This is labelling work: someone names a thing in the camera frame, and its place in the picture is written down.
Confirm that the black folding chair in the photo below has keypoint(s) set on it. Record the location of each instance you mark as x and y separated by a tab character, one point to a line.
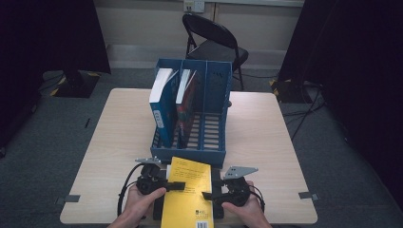
215	47

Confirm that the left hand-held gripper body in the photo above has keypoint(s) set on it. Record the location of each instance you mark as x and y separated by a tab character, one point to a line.
149	182

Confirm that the grey tape piece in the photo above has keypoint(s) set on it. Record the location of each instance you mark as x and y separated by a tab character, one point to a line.
68	199
309	195

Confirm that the black curtain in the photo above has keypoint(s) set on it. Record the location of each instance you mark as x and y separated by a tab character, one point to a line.
38	47
358	63

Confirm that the blue plastic file rack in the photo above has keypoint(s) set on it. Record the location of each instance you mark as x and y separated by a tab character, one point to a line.
215	126

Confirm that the white wall socket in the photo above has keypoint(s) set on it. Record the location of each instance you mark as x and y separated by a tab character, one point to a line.
194	5

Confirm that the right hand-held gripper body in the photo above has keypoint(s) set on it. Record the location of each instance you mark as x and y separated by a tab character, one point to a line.
237	191

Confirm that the black stand base striped tape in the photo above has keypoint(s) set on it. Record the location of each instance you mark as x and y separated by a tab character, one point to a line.
76	85
290	91

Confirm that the person's left hand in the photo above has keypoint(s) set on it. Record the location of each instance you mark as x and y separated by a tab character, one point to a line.
139	207

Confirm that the blue book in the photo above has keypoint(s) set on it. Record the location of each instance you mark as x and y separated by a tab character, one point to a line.
163	110

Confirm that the red book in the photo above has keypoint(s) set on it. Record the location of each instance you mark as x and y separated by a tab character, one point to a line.
185	107

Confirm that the small black round object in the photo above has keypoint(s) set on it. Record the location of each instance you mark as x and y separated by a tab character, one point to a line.
229	103

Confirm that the person's right hand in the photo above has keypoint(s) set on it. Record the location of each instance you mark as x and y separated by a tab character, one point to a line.
245	213

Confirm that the yellow book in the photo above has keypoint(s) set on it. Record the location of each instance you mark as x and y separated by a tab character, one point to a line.
188	202

